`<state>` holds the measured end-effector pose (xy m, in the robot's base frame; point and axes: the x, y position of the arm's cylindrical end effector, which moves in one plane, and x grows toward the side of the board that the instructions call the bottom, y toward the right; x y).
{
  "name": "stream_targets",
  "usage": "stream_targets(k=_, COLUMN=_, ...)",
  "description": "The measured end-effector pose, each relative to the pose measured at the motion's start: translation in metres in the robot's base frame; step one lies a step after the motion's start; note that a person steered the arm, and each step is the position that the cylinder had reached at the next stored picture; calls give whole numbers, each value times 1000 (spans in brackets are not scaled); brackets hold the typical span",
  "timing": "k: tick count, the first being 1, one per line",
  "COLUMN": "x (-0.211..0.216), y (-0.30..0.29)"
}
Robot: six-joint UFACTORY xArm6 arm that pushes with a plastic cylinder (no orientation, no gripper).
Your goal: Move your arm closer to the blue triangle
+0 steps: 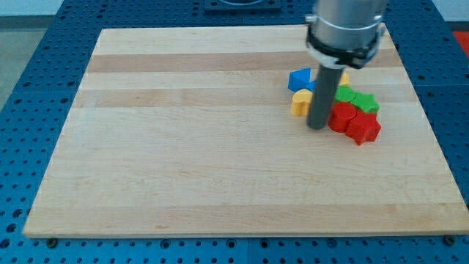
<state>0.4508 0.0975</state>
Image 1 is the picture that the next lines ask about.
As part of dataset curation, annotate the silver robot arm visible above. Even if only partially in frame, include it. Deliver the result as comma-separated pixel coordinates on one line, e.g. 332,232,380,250
305,0,388,70

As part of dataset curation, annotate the blue triangle block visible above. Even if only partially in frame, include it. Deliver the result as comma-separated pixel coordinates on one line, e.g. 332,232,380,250
287,68,311,92

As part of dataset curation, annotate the wooden board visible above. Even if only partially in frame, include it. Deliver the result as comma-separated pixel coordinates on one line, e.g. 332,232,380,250
23,25,468,238

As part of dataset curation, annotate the yellow heart block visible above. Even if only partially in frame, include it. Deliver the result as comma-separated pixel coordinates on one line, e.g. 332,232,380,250
290,89,313,116

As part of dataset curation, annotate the blue block behind rod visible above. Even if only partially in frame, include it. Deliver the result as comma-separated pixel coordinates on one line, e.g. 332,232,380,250
305,81,316,92

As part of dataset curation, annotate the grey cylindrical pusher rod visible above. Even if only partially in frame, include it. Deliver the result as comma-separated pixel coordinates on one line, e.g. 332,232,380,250
306,65,344,130

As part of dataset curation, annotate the red cylinder block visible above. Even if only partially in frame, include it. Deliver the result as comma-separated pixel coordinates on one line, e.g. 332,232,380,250
328,102,357,133

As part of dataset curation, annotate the green cylinder block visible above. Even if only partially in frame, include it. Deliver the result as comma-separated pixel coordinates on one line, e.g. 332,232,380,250
335,85,356,103

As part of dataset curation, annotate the yellow block behind rod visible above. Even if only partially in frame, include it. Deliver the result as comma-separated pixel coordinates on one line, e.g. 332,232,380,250
339,73,350,86

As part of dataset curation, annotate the red star block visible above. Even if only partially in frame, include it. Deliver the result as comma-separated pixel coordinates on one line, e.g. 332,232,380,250
345,111,381,145

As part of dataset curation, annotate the green star block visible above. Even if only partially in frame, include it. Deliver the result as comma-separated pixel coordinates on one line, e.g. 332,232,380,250
350,92,380,113

